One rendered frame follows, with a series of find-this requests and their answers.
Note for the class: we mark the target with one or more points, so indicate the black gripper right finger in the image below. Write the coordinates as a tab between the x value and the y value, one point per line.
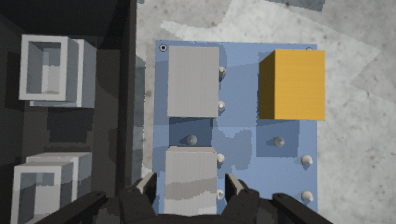
282	209

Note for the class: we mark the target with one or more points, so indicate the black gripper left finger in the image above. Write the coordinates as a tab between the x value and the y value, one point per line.
130	207

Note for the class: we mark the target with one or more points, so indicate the grey rectangular block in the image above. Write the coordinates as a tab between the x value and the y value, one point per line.
193	82
190	180

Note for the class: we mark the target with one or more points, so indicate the grey open-top rectangular box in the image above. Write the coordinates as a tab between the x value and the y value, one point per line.
61	177
41	67

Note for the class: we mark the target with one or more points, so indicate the yellow rectangular block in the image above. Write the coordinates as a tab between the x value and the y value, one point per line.
292	85

